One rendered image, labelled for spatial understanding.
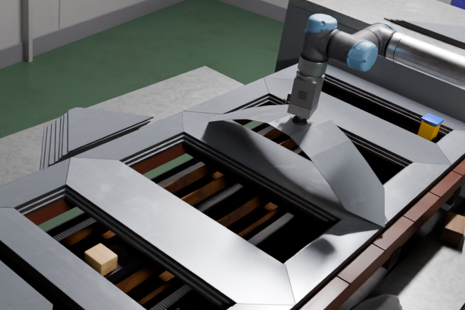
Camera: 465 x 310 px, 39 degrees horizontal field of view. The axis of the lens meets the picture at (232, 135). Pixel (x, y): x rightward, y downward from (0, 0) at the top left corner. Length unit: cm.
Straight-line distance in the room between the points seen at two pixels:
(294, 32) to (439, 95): 65
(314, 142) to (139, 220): 51
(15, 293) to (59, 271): 11
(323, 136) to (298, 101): 13
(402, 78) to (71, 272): 154
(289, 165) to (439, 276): 52
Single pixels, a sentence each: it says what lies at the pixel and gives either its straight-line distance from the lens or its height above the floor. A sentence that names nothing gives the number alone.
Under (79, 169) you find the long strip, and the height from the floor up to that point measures 85.
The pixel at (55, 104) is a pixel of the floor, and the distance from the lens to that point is 386.
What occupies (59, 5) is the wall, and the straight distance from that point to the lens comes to 450.
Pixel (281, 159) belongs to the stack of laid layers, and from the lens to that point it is 194.
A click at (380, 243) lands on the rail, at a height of 83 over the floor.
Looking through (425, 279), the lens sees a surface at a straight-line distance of 193.
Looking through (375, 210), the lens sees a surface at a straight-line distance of 177.
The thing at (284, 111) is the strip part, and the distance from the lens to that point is 190.
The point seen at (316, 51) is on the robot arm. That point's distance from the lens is 171.
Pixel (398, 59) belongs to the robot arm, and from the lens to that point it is 175.
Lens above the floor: 183
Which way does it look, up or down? 30 degrees down
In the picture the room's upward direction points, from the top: 10 degrees clockwise
